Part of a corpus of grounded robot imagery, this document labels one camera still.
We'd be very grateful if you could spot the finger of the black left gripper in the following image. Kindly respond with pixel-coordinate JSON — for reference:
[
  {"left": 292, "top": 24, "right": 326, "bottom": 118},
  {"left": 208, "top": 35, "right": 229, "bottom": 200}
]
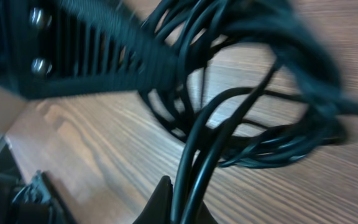
[{"left": 0, "top": 0, "right": 178, "bottom": 100}]

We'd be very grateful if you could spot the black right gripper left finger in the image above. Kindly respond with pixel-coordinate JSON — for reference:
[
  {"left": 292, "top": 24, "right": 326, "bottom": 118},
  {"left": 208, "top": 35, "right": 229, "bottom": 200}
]
[{"left": 133, "top": 175, "right": 173, "bottom": 224}]

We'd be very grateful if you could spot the black USB cable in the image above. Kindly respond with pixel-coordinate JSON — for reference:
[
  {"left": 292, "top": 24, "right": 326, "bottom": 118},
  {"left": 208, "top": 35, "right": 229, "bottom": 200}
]
[{"left": 137, "top": 0, "right": 358, "bottom": 224}]

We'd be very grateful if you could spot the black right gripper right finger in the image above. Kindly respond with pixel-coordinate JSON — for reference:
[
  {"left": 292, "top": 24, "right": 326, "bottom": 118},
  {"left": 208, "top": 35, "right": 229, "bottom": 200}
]
[{"left": 195, "top": 201, "right": 218, "bottom": 224}]

